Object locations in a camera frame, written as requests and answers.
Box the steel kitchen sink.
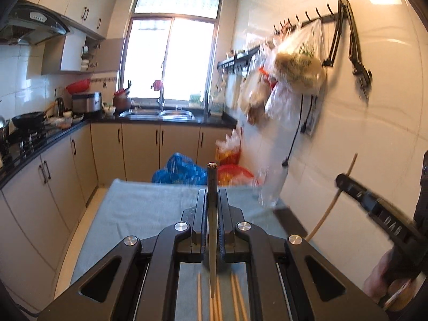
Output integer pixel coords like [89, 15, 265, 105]
[119, 109, 194, 120]

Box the person's right hand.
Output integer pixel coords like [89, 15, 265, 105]
[363, 249, 416, 312]

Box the grey-green table cloth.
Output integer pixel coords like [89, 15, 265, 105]
[71, 180, 307, 320]

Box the clear glass beer mug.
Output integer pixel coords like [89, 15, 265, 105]
[258, 164, 289, 208]

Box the red plastic basket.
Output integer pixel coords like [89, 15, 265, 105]
[218, 165, 254, 187]

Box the blue plastic bag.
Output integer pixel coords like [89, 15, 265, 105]
[152, 153, 208, 186]

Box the red waste bin with bags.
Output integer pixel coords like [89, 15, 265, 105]
[215, 129, 242, 165]

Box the dark utensil crock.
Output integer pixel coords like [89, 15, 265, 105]
[112, 89, 131, 114]

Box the silver rice cooker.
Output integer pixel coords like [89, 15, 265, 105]
[72, 91, 102, 114]

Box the black frying pan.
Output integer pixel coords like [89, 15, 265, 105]
[12, 101, 55, 131]

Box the steel faucet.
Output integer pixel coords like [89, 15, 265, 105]
[151, 80, 165, 111]

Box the large hanging plastic bag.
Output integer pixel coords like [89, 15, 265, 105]
[273, 20, 326, 96]

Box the red colander bowl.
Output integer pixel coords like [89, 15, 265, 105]
[66, 78, 91, 94]

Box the range hood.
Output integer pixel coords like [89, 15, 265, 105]
[1, 0, 70, 46]

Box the black power cable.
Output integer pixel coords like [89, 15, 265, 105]
[281, 93, 311, 168]

